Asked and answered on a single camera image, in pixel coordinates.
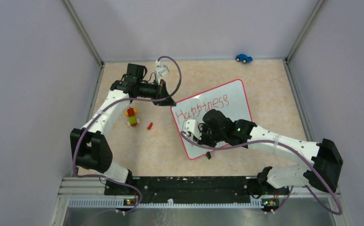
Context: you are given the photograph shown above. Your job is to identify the colourful toy block figure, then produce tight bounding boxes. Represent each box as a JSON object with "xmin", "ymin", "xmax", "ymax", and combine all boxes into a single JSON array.
[{"xmin": 126, "ymin": 107, "xmax": 140, "ymax": 127}]

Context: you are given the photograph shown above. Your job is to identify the blue toy car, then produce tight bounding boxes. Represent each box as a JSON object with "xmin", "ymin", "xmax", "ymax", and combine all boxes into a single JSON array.
[{"xmin": 235, "ymin": 54, "xmax": 253, "ymax": 64}]

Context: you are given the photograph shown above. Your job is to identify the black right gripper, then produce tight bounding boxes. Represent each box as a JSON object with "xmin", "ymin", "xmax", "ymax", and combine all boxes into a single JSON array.
[{"xmin": 193, "ymin": 124, "xmax": 225, "ymax": 149}]

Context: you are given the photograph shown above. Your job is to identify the red framed whiteboard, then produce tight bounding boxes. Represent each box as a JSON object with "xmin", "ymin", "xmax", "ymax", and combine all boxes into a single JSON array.
[{"xmin": 170, "ymin": 79, "xmax": 256, "ymax": 160}]

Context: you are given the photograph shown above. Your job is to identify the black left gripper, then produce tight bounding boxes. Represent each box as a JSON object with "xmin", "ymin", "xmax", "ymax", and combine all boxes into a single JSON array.
[{"xmin": 138, "ymin": 79, "xmax": 176, "ymax": 107}]

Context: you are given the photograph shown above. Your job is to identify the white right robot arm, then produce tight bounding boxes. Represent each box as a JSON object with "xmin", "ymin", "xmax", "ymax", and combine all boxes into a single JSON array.
[{"xmin": 193, "ymin": 109, "xmax": 343, "ymax": 194}]

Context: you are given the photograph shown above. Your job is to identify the white slotted cable duct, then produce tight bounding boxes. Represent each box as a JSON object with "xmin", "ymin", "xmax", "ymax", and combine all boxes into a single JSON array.
[{"xmin": 68, "ymin": 198, "xmax": 263, "ymax": 209}]

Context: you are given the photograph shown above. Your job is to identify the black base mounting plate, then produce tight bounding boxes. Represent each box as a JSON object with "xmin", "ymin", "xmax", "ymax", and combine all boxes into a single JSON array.
[{"xmin": 104, "ymin": 176, "xmax": 289, "ymax": 204}]

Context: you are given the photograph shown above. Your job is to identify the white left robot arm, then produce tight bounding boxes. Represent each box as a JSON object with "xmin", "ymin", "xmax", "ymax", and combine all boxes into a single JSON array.
[{"xmin": 70, "ymin": 61, "xmax": 176, "ymax": 195}]

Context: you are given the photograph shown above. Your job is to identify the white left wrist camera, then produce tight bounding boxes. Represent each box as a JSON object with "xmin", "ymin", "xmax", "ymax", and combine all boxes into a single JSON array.
[{"xmin": 154, "ymin": 60, "xmax": 169, "ymax": 84}]

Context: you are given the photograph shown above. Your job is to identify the red marker cap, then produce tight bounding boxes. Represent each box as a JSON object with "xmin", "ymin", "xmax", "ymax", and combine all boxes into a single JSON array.
[{"xmin": 147, "ymin": 122, "xmax": 153, "ymax": 130}]

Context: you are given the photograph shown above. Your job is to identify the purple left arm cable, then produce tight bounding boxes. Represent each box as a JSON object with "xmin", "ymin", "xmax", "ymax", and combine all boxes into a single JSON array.
[{"xmin": 72, "ymin": 55, "xmax": 182, "ymax": 216}]

